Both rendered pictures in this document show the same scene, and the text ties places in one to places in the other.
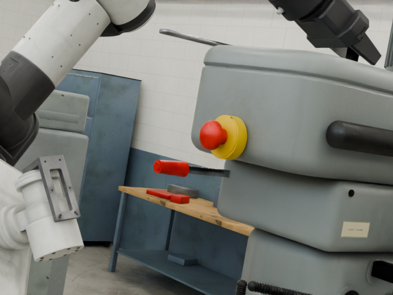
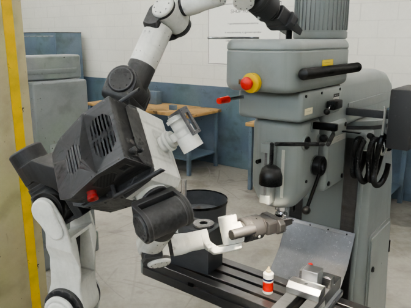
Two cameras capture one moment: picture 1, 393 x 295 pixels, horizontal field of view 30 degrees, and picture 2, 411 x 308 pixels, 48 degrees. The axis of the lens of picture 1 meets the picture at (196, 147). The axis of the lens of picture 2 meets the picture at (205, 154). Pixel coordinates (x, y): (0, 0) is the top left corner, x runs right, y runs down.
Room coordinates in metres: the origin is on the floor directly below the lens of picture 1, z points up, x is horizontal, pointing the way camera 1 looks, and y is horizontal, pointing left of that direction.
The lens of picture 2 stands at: (-0.36, 0.40, 1.89)
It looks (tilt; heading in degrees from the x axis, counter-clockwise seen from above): 14 degrees down; 348
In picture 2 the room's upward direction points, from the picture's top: straight up
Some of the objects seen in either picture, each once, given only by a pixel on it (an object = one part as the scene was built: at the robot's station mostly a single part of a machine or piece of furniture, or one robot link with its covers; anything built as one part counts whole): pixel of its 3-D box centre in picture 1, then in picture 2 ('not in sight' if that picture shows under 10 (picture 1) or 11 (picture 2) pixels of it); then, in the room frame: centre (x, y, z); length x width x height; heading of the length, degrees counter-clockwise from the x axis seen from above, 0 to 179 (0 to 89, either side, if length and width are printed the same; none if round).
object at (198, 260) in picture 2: not in sight; (193, 242); (1.45, 0.06, 1.04); 0.22 x 0.12 x 0.20; 45
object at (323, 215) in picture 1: (342, 204); (292, 99); (1.17, -0.25, 1.68); 0.34 x 0.24 x 0.10; 130
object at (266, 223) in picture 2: not in sight; (261, 225); (1.11, -0.13, 1.23); 0.13 x 0.12 x 0.10; 20
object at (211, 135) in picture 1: (214, 135); (247, 83); (0.98, -0.02, 1.76); 0.04 x 0.03 x 0.04; 40
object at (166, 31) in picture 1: (226, 46); (233, 37); (1.14, -0.02, 1.89); 0.24 x 0.04 x 0.01; 128
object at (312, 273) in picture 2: not in sight; (312, 275); (1.04, -0.30, 1.05); 0.06 x 0.05 x 0.06; 42
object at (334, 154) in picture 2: not in sight; (307, 149); (1.27, -0.36, 1.47); 0.24 x 0.19 x 0.26; 40
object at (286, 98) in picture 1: (346, 122); (289, 63); (1.16, -0.23, 1.81); 0.47 x 0.26 x 0.16; 130
